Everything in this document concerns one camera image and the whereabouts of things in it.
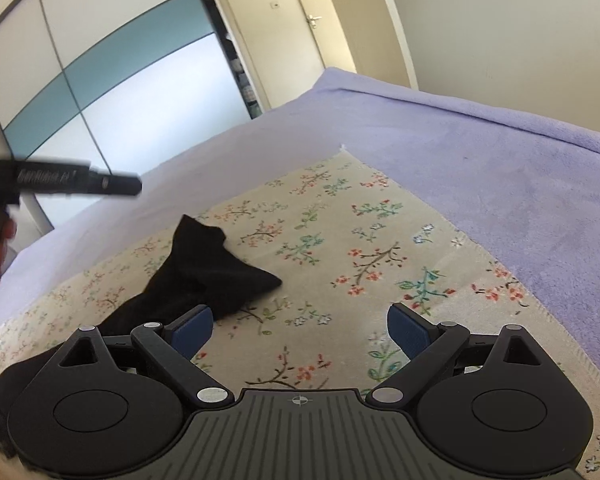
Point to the dark shelf with items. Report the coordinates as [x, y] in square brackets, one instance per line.
[243, 81]

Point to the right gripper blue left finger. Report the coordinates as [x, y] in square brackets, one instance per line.
[186, 335]

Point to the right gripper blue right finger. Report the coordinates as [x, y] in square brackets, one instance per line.
[413, 334]

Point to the black pants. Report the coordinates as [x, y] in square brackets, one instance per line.
[199, 270]

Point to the lavender bed sheet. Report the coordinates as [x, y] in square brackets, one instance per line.
[525, 187]

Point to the cream open bedroom door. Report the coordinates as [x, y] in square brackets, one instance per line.
[376, 39]

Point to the floral cream blanket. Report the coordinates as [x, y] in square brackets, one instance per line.
[305, 382]

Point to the white and teal wardrobe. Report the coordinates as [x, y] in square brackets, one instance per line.
[125, 85]

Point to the far hallway door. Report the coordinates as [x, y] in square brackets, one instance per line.
[285, 45]

